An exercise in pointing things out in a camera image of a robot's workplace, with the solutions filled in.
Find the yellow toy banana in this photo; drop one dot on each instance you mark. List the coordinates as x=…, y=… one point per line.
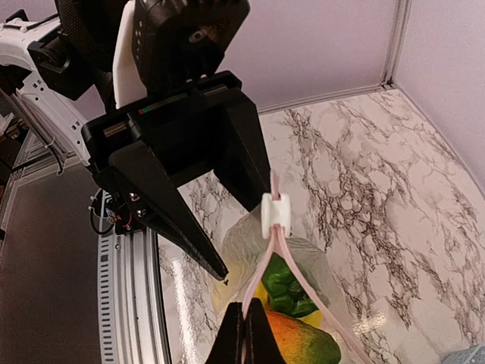
x=297, y=309

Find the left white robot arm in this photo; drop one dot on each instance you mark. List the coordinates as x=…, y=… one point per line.
x=59, y=120

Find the orange green toy mango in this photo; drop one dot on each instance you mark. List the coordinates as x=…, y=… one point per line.
x=299, y=342

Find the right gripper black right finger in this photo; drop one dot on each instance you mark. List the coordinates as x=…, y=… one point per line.
x=261, y=346

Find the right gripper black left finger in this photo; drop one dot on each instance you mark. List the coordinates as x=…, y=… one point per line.
x=228, y=345

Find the clear zip top bag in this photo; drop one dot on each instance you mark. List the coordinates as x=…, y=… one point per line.
x=247, y=249

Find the grey plastic basket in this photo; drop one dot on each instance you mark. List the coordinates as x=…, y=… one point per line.
x=472, y=355

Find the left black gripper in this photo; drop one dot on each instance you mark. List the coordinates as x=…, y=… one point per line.
x=195, y=119

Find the left aluminium frame post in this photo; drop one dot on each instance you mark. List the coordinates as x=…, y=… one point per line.
x=397, y=38

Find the front aluminium rail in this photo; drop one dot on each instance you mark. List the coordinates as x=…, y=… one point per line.
x=132, y=323

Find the dark green toy avocado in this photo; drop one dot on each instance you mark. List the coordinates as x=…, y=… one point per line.
x=278, y=280

